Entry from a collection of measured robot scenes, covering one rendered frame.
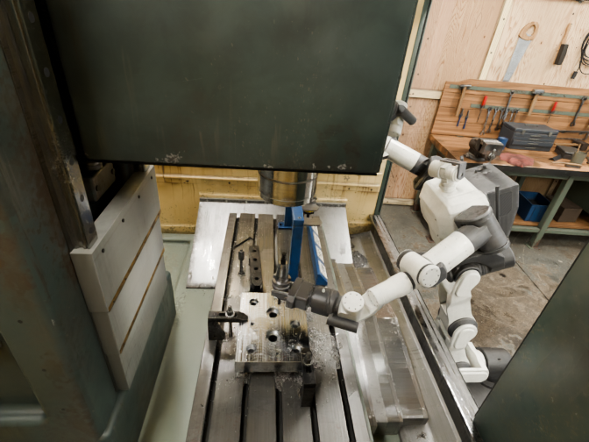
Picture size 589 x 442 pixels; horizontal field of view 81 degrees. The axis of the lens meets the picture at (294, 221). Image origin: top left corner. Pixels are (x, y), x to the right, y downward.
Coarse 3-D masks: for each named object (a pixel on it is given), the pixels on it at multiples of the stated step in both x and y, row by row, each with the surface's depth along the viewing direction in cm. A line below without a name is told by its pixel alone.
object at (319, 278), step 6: (312, 234) 168; (312, 240) 164; (312, 246) 160; (318, 246) 165; (312, 252) 160; (312, 258) 159; (318, 258) 155; (318, 264) 150; (318, 270) 146; (318, 276) 145; (318, 282) 147; (324, 282) 147
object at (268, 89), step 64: (64, 0) 59; (128, 0) 60; (192, 0) 60; (256, 0) 61; (320, 0) 62; (384, 0) 62; (64, 64) 65; (128, 64) 65; (192, 64) 66; (256, 64) 66; (320, 64) 67; (384, 64) 68; (128, 128) 72; (192, 128) 72; (256, 128) 73; (320, 128) 74; (384, 128) 75
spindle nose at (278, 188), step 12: (264, 180) 88; (276, 180) 85; (288, 180) 85; (300, 180) 86; (312, 180) 88; (264, 192) 90; (276, 192) 87; (288, 192) 87; (300, 192) 88; (312, 192) 91; (276, 204) 89; (288, 204) 89; (300, 204) 90
